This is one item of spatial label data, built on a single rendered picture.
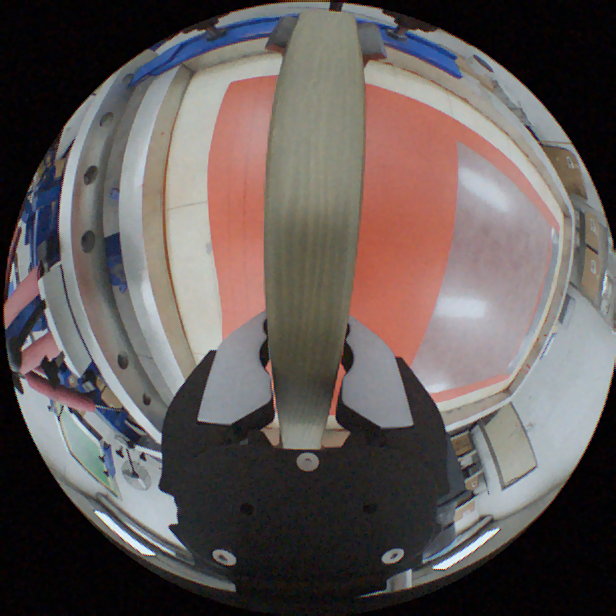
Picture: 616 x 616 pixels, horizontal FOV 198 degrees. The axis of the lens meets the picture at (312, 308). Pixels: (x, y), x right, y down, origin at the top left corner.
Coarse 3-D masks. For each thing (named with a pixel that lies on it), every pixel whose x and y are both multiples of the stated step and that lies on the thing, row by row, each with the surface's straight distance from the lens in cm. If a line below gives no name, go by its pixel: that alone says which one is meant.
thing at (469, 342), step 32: (224, 288) 19; (256, 288) 18; (384, 288) 19; (224, 320) 21; (384, 320) 21; (416, 320) 23; (448, 320) 25; (480, 320) 30; (512, 320) 39; (416, 352) 26; (448, 352) 29; (480, 352) 36; (512, 352) 49; (448, 384) 36; (480, 384) 47
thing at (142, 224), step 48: (240, 48) 25; (144, 96) 26; (480, 96) 28; (144, 144) 20; (528, 144) 36; (144, 192) 19; (144, 240) 19; (144, 288) 20; (144, 336) 24; (336, 432) 36
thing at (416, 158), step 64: (256, 128) 18; (384, 128) 19; (448, 128) 24; (256, 192) 17; (384, 192) 18; (448, 192) 21; (512, 192) 31; (256, 256) 17; (384, 256) 18; (448, 256) 22; (512, 256) 31
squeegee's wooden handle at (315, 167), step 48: (288, 48) 10; (336, 48) 9; (288, 96) 7; (336, 96) 7; (288, 144) 6; (336, 144) 6; (288, 192) 6; (336, 192) 6; (288, 240) 6; (336, 240) 6; (288, 288) 6; (336, 288) 6; (288, 336) 7; (336, 336) 7; (288, 384) 9; (288, 432) 13
